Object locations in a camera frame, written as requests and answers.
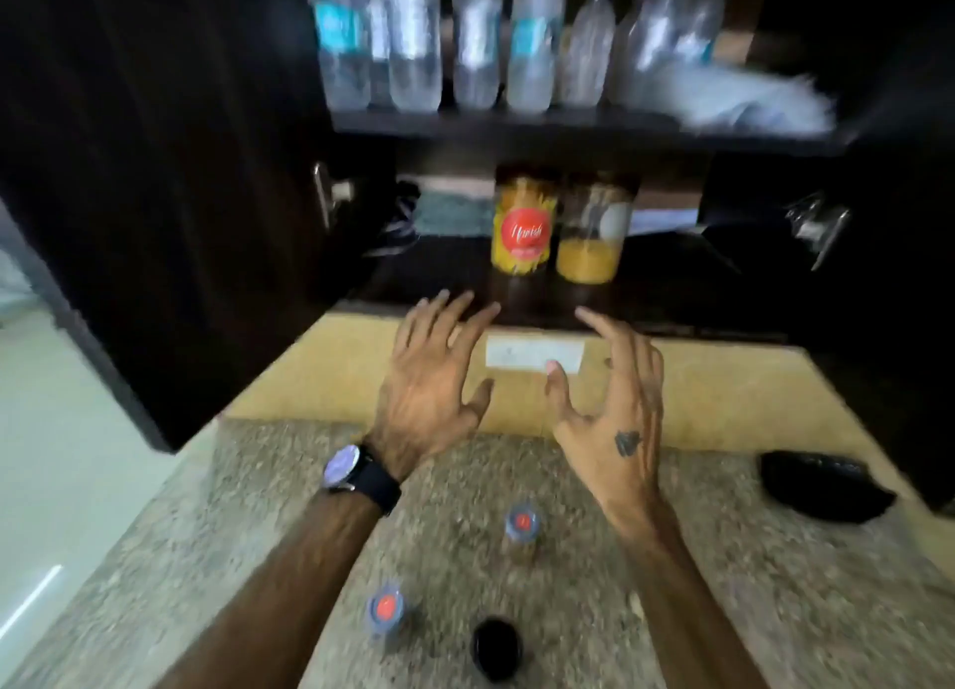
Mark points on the person's right forearm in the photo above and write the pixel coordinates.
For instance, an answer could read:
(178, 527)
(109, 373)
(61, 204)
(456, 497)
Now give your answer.
(686, 606)

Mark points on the dark wooden cabinet shelf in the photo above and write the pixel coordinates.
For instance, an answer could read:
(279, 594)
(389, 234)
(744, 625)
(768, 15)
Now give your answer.
(582, 127)

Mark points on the yellow jar with red label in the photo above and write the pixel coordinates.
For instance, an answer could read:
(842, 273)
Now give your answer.
(524, 226)

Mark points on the small blue lid spice jar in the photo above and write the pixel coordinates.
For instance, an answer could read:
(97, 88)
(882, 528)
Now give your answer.
(522, 528)
(386, 614)

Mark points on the person's left hand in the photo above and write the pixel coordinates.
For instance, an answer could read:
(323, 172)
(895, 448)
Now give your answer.
(421, 397)

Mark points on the small black lid jar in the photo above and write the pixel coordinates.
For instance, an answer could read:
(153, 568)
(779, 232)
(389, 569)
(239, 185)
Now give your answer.
(496, 647)

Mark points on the person's left thumb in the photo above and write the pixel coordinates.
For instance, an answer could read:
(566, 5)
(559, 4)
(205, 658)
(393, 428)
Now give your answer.
(477, 401)

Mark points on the white plastic bag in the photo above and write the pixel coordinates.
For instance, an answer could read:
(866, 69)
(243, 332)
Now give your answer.
(746, 99)

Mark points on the clear jar with yellow powder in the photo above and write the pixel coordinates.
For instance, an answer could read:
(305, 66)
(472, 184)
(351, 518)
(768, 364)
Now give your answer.
(593, 241)

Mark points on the dark wooden cabinet door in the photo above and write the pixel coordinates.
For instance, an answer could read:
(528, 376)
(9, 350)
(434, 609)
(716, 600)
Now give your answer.
(880, 263)
(164, 188)

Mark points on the row of clear water bottles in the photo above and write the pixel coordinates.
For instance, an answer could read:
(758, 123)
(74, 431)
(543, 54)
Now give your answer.
(477, 39)

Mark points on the white packet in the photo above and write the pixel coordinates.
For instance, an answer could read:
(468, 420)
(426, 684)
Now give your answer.
(664, 215)

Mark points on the person's right thumb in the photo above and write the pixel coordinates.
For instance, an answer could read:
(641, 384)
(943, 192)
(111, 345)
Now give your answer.
(561, 394)

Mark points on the white wall switch plate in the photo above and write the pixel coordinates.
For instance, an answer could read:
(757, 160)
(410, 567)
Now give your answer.
(522, 354)

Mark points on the black bowl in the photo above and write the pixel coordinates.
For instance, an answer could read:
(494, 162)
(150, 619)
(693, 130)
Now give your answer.
(821, 487)

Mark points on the teal box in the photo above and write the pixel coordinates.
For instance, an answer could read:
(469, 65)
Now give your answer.
(451, 213)

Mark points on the person's left little finger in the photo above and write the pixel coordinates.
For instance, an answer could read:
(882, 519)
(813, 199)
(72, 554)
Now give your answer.
(403, 329)

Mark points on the person's right hand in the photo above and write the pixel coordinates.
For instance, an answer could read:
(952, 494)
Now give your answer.
(623, 427)

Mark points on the person's left forearm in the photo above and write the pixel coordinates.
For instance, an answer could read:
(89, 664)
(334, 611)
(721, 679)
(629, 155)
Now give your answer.
(276, 599)

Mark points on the person's left middle finger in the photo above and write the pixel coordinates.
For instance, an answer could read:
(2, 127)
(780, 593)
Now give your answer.
(451, 315)

